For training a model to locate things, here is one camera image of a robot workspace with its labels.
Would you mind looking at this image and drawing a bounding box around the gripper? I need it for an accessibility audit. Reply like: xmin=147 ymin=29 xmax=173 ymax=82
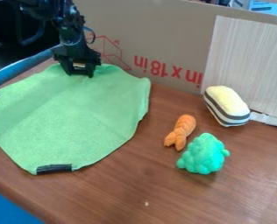
xmin=50 ymin=38 xmax=103 ymax=79

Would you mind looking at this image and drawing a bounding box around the green cloth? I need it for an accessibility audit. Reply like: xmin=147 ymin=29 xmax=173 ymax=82
xmin=0 ymin=62 xmax=153 ymax=177

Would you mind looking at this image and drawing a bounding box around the cardboard box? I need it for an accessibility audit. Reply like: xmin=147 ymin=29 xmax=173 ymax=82
xmin=71 ymin=0 xmax=277 ymax=95

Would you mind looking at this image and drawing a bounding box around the orange toy carrot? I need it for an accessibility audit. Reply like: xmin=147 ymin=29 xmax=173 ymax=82
xmin=161 ymin=114 xmax=197 ymax=152

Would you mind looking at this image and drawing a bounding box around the green toy broccoli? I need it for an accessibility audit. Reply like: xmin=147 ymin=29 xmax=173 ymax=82
xmin=174 ymin=132 xmax=231 ymax=176

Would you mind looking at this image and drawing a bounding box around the white board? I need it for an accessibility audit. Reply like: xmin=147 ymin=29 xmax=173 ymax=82
xmin=200 ymin=15 xmax=277 ymax=129

